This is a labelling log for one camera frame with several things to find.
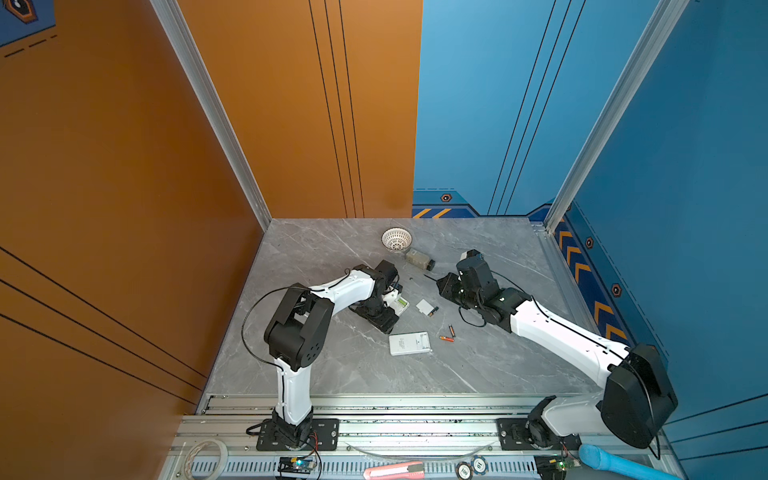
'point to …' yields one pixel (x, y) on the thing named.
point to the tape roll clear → (222, 465)
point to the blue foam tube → (607, 460)
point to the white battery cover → (424, 307)
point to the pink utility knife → (397, 471)
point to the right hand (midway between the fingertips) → (434, 283)
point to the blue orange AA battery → (452, 330)
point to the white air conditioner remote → (409, 343)
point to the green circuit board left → (295, 465)
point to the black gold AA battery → (434, 310)
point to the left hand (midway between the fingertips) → (381, 321)
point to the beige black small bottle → (419, 259)
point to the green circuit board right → (551, 467)
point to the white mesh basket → (396, 238)
